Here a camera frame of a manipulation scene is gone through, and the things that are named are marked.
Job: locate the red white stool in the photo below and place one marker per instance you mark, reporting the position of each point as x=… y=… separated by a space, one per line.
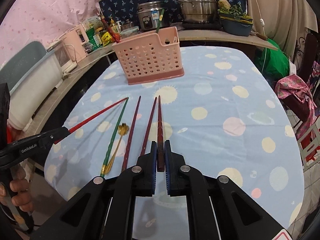
x=309 y=147

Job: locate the small gold flower spoon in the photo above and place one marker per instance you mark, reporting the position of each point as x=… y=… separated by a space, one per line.
x=122 y=131

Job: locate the yellow condiment bottle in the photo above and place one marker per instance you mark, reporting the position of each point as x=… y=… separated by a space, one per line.
x=114 y=26

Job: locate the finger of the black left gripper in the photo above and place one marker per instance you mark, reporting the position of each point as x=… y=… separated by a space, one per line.
x=54 y=136

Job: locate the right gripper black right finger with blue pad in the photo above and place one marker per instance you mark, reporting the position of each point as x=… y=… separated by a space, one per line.
x=217 y=208

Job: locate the pink perforated utensil basket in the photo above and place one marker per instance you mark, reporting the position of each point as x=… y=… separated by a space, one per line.
x=150 y=56

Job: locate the maroon chopstick curved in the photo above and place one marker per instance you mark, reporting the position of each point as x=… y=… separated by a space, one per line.
x=145 y=141

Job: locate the pink floral cloth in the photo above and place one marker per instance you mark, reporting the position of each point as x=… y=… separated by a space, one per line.
x=296 y=95

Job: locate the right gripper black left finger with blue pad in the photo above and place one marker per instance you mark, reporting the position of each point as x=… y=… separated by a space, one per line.
x=104 y=208

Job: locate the person's left hand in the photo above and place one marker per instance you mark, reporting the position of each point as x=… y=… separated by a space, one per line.
x=20 y=185

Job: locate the green plastic bag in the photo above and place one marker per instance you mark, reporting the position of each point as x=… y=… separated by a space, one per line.
x=273 y=64

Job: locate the clear food container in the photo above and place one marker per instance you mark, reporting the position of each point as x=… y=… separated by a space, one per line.
x=129 y=32

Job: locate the pink kettle appliance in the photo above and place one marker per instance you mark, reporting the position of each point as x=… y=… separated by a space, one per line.
x=74 y=41

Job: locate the stainless steel steamer pot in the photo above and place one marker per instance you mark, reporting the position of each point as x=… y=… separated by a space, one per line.
x=198 y=11

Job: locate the silver rice cooker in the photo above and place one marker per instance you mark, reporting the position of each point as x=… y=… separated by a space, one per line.
x=149 y=13

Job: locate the white blue storage bin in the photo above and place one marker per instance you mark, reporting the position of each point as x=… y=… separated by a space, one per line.
x=31 y=75

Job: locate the pink dotted curtain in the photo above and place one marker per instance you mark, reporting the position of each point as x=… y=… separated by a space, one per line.
x=40 y=20

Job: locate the dark red chopstick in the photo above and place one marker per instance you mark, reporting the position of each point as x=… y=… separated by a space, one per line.
x=160 y=142

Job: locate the blue spotted tablecloth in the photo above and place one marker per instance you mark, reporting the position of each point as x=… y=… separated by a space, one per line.
x=221 y=115

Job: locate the green chopstick gold band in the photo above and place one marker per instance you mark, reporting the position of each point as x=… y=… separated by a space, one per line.
x=160 y=20

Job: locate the beige curtain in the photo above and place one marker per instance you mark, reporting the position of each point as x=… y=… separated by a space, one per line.
x=283 y=21

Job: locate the blue basin with vegetables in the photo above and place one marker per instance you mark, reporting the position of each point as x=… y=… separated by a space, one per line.
x=233 y=20

